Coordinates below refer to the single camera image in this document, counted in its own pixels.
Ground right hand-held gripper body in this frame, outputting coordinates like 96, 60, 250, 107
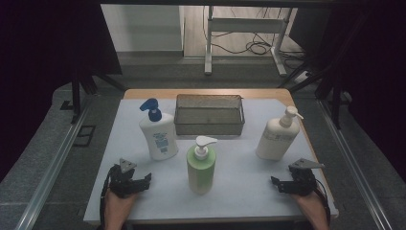
285, 157, 326, 197

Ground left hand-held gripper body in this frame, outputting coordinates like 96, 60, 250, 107
106, 157, 145, 198

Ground white bottle with blue pump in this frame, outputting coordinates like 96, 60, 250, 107
138, 98, 179, 161

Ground cream pump bottle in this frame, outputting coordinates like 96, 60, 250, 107
255, 105, 305, 162

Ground green bottle with white pump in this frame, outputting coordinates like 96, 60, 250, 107
186, 135, 218, 196

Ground metal mesh basket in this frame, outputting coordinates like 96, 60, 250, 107
173, 93, 246, 136

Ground person's left hand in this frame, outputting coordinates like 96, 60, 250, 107
103, 191, 139, 221

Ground person's right hand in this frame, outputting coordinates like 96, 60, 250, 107
291, 191, 329, 221

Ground pale table mat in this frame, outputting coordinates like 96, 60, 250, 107
83, 98, 339, 223

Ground black metal stand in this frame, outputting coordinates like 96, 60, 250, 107
277, 60, 352, 130
59, 71, 128, 125

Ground white power strip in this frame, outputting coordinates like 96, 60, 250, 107
293, 70, 311, 84

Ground white cabinet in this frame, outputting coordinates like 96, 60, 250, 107
101, 4, 185, 53

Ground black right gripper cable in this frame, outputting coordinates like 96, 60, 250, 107
314, 178, 332, 224

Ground aluminium rail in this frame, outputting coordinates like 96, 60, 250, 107
317, 99, 393, 230
13, 95, 94, 230

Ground black floor bracket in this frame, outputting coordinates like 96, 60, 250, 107
73, 125, 97, 148

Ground black floor cables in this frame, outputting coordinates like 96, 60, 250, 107
209, 6, 308, 70

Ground white desk frame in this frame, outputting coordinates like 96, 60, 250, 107
204, 5, 293, 77

